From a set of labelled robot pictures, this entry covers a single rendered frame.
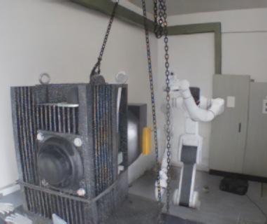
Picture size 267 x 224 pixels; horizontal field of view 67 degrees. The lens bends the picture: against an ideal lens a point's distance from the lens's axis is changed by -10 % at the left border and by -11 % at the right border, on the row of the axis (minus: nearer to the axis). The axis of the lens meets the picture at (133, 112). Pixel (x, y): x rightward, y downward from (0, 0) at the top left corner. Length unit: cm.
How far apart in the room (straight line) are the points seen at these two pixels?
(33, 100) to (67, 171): 38
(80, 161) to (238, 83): 311
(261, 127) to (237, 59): 118
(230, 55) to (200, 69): 59
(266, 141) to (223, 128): 73
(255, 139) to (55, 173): 328
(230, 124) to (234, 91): 54
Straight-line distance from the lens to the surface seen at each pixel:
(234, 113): 376
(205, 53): 409
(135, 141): 135
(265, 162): 391
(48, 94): 117
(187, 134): 195
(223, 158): 395
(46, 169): 104
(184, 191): 205
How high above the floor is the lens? 162
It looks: 8 degrees down
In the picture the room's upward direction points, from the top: straight up
